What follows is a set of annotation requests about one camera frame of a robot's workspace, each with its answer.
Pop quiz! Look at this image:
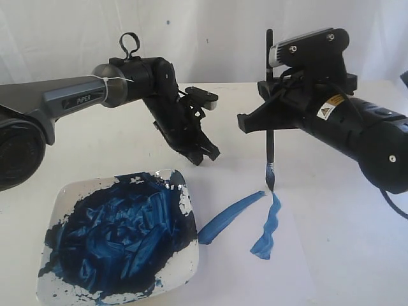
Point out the white paper sheet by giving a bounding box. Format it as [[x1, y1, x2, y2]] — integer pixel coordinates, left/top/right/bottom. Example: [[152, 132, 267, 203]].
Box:
[[180, 158, 314, 305]]

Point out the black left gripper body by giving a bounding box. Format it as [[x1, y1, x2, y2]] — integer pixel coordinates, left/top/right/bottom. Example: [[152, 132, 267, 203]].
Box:
[[143, 92, 207, 156]]

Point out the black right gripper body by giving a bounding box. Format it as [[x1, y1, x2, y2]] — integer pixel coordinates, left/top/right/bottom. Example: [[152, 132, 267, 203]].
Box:
[[280, 73, 383, 150]]

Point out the white square paint plate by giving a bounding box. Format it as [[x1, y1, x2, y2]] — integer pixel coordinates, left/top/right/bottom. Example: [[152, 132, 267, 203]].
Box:
[[36, 170, 199, 305]]

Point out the white zip tie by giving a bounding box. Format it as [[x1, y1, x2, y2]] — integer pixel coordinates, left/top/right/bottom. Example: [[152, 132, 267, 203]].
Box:
[[89, 75, 133, 108]]

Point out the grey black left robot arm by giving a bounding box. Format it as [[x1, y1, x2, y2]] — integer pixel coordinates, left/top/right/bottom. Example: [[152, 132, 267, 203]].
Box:
[[1, 57, 220, 190]]

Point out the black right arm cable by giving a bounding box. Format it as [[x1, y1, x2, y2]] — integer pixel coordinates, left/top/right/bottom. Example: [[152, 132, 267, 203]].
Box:
[[331, 83, 408, 221]]

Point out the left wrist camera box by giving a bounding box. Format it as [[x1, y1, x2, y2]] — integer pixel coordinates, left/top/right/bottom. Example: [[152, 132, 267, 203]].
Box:
[[185, 86, 219, 111]]

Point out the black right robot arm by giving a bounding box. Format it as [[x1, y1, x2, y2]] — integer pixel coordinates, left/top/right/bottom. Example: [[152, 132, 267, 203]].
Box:
[[237, 73, 407, 194]]

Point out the black paintbrush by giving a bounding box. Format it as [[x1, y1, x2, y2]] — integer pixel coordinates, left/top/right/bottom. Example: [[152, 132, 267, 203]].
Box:
[[265, 29, 278, 192]]

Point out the black cable loop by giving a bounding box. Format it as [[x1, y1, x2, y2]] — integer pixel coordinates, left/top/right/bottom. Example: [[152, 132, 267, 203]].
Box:
[[119, 31, 142, 61]]

